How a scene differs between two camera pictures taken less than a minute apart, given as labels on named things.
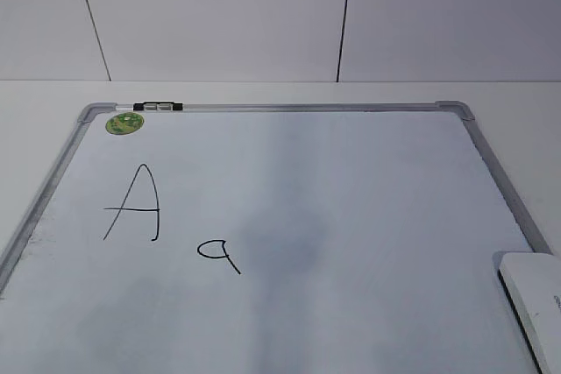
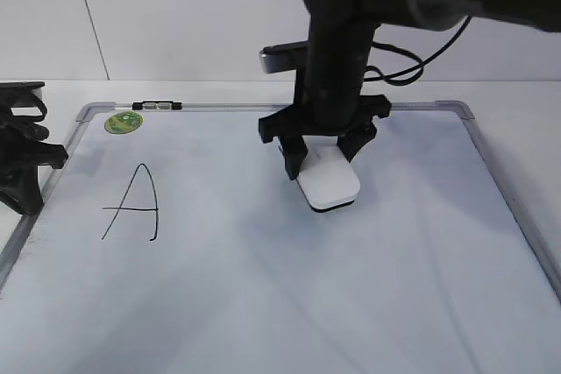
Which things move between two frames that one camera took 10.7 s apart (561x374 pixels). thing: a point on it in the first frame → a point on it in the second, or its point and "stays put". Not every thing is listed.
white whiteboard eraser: x=532 y=281 → x=327 y=179
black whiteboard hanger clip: x=158 y=106 stays put
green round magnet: x=124 y=123 stays put
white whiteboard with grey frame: x=272 y=237 stays put
